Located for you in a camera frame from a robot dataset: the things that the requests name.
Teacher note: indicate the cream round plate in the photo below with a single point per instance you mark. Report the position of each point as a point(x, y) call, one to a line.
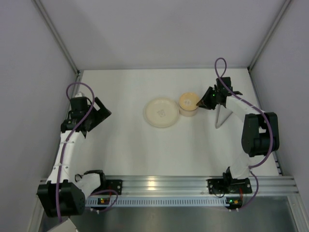
point(161, 112)

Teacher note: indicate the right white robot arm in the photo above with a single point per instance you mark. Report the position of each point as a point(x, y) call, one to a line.
point(260, 137)

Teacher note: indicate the aluminium frame post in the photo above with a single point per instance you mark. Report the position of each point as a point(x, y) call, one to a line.
point(50, 25)
point(269, 33)

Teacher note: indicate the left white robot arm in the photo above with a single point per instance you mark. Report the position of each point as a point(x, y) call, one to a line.
point(65, 191)

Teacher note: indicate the beige round lid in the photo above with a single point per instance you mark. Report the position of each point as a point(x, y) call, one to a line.
point(188, 101)

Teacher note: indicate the slotted grey cable duct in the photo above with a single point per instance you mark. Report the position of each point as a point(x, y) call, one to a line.
point(101, 202)

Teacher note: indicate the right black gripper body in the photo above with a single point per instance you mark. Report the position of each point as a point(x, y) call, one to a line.
point(212, 99)

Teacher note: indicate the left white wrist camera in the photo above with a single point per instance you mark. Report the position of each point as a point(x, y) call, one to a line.
point(79, 94)

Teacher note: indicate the round lunch box container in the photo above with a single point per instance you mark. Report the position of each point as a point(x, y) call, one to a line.
point(188, 113)

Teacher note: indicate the left aluminium frame post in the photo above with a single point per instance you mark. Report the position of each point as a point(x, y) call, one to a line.
point(50, 25)

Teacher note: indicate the aluminium mounting rail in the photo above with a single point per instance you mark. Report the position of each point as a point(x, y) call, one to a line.
point(199, 185)

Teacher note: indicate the right aluminium frame post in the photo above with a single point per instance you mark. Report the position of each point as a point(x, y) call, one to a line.
point(269, 33)

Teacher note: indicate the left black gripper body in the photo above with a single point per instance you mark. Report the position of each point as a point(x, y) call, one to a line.
point(95, 115)

